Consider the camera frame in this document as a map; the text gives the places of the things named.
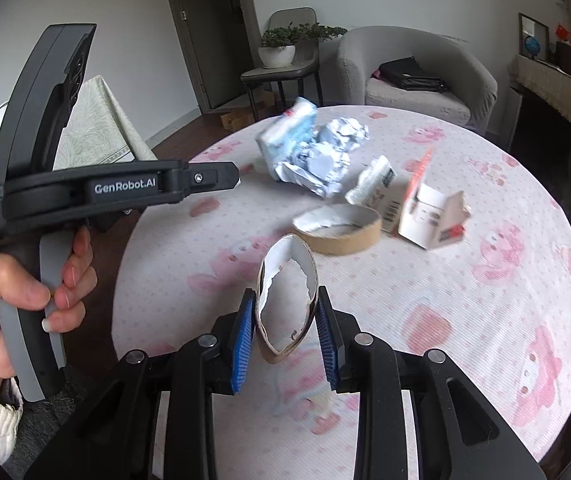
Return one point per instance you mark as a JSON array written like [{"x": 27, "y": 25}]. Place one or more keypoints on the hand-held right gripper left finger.
[{"x": 243, "y": 350}]

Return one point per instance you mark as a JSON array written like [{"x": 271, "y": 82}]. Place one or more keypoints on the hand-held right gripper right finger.
[{"x": 326, "y": 350}]

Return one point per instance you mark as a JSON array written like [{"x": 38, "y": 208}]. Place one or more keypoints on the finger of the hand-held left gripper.
[{"x": 210, "y": 177}]

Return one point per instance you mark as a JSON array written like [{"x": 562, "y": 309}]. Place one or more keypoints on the torn cardboard tube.
[{"x": 298, "y": 255}]

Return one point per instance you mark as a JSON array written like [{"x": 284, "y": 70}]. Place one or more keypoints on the white paper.
[{"x": 325, "y": 160}]

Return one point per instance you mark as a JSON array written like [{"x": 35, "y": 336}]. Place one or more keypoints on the person's left hand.
[{"x": 10, "y": 285}]

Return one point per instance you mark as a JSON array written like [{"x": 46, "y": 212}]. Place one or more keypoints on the flattened cardboard box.
[{"x": 235, "y": 121}]

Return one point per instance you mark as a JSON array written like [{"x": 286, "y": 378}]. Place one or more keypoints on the green patterned tablecloth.
[{"x": 95, "y": 130}]

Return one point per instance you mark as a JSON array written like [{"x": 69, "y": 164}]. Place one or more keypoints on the blue white tissue packet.
[{"x": 285, "y": 130}]

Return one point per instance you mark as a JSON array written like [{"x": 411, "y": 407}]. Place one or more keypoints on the potted plant white pot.
[{"x": 275, "y": 55}]

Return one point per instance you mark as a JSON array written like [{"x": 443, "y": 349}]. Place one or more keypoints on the dark grey door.
[{"x": 215, "y": 35}]

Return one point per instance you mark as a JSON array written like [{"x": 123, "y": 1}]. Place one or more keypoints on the pink printed tablecloth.
[{"x": 465, "y": 310}]

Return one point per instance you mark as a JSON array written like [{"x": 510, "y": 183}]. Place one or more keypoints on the torn red white carton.
[{"x": 425, "y": 220}]

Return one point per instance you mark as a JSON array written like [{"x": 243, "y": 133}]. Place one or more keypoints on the white barcode carton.
[{"x": 380, "y": 195}]

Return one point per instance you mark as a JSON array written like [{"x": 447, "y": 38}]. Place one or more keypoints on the grey dining chair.
[{"x": 305, "y": 17}]

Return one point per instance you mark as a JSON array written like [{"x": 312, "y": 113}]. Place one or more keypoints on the black bag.
[{"x": 410, "y": 75}]

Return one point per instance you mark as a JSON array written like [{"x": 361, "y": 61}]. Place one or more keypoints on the grey armchair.
[{"x": 415, "y": 45}]

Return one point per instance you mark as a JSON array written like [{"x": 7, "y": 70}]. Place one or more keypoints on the beige cloth cabinet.
[{"x": 555, "y": 90}]

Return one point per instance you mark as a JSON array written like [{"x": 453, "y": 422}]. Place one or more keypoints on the small blue globe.
[{"x": 532, "y": 46}]

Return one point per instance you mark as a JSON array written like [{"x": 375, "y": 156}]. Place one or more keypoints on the framed picture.
[{"x": 540, "y": 30}]

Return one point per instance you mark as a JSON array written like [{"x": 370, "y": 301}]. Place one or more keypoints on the small red flags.
[{"x": 565, "y": 32}]

